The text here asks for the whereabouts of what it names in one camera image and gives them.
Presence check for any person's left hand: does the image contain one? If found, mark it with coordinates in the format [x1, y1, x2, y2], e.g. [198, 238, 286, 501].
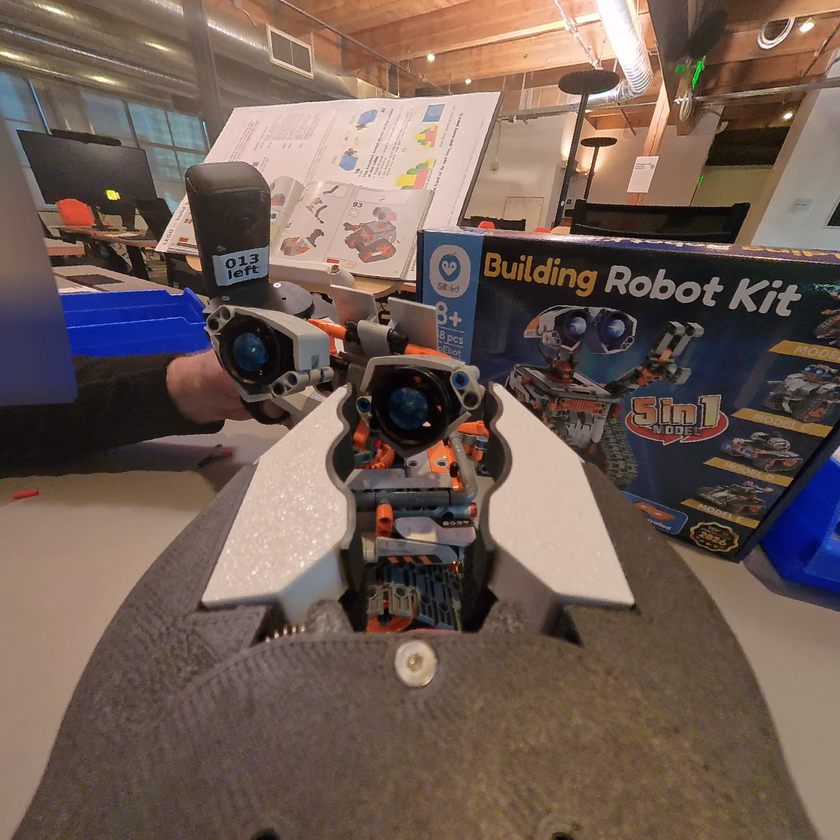
[164, 350, 287, 426]

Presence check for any person's left forearm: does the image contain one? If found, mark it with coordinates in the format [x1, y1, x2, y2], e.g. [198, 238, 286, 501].
[0, 352, 198, 476]

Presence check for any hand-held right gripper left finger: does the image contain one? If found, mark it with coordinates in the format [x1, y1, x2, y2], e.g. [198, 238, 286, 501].
[200, 385, 355, 618]

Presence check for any black computer monitor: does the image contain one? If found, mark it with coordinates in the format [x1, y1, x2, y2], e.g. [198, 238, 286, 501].
[16, 129, 158, 214]

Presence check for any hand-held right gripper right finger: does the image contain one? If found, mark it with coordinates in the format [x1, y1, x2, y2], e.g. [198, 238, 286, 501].
[486, 385, 639, 614]

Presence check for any blue robot kit box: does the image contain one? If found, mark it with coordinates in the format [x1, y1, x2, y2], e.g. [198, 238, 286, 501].
[418, 226, 840, 563]

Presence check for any white instruction booklet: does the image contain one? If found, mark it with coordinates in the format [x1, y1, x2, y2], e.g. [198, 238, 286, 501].
[155, 92, 502, 283]

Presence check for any black floor lamp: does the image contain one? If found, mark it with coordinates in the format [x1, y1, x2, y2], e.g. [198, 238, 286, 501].
[557, 69, 622, 227]

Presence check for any blue plastic bin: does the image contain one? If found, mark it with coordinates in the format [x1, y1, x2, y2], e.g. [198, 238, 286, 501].
[59, 287, 214, 358]
[759, 447, 840, 594]

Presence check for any grey orange tracked toy robot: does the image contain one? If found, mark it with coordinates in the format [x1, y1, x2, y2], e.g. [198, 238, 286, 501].
[329, 427, 497, 634]

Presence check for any grey orange toy robot arm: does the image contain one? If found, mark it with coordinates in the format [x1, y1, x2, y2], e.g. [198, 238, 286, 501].
[342, 355, 487, 460]
[206, 302, 337, 403]

